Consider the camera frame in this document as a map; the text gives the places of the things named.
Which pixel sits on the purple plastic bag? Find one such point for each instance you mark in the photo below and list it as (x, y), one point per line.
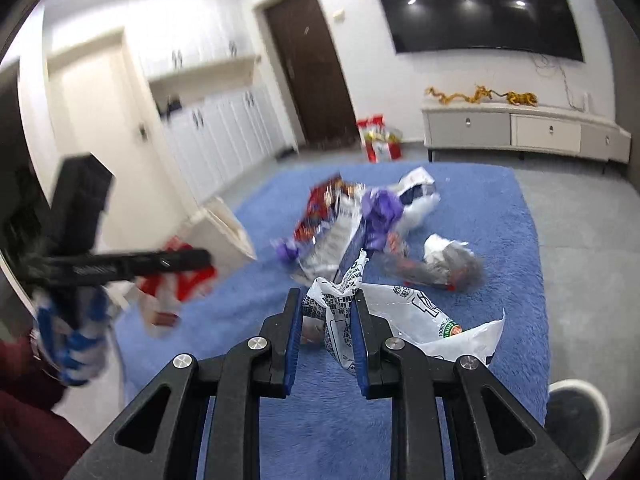
(381, 209)

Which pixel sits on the dark brown entrance door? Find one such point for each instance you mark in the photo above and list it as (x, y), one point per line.
(313, 72)

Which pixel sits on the red chips snack bag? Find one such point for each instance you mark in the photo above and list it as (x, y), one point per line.
(330, 200)

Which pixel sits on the white upper wall cabinets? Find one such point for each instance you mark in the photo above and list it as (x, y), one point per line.
(161, 35)

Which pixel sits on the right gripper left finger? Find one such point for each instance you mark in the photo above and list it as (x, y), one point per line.
(200, 418)

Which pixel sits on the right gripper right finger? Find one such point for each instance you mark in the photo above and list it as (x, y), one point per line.
(449, 419)

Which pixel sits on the white round trash bin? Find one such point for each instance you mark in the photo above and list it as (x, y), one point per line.
(578, 420)

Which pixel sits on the white printed plastic bag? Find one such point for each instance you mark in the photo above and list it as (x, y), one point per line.
(412, 316)

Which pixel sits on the small red candy wrapper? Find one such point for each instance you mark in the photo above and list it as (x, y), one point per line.
(162, 296)

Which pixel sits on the golden dragon ornament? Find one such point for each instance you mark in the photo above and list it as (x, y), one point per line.
(483, 93)

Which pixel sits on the left blue white gloved hand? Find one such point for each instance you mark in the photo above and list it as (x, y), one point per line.
(72, 355)

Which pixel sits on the crumpled white tissue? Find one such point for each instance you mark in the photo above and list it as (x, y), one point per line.
(446, 264)

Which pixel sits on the beige interior door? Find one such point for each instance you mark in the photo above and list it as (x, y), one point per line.
(100, 104)

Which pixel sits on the white router on cabinet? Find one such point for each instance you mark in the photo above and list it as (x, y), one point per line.
(586, 102)

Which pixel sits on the black handbag on shelf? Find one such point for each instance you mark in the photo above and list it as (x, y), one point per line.
(173, 104)

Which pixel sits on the white low TV cabinet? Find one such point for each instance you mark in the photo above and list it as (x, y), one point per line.
(504, 127)

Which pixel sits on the large black wall television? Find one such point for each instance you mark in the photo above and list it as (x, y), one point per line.
(534, 26)

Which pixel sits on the white lower shoe cabinets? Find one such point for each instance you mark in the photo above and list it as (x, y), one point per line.
(216, 140)

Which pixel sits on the red white gift bag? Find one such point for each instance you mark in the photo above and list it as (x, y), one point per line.
(380, 144)

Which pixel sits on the white blue paper package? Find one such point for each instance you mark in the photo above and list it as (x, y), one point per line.
(419, 197)

